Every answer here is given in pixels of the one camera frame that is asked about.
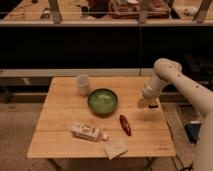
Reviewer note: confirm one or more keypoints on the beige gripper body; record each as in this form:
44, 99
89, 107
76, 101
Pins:
147, 98

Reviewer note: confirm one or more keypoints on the red chili pepper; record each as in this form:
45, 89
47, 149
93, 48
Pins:
125, 125

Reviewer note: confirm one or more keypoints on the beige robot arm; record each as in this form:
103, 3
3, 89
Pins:
170, 72

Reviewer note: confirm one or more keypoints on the green ceramic bowl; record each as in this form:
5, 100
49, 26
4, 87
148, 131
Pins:
102, 101

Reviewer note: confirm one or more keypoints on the white ceramic cup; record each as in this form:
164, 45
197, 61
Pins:
83, 84

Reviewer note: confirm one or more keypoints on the black foot pedal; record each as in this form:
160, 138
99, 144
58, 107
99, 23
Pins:
192, 131

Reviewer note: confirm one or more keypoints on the beige sponge block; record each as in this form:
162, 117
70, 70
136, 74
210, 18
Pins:
115, 148

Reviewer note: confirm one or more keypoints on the clear plastic bottle lying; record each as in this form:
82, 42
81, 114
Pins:
87, 132

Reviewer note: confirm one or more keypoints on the background workbench shelf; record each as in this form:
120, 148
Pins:
106, 12

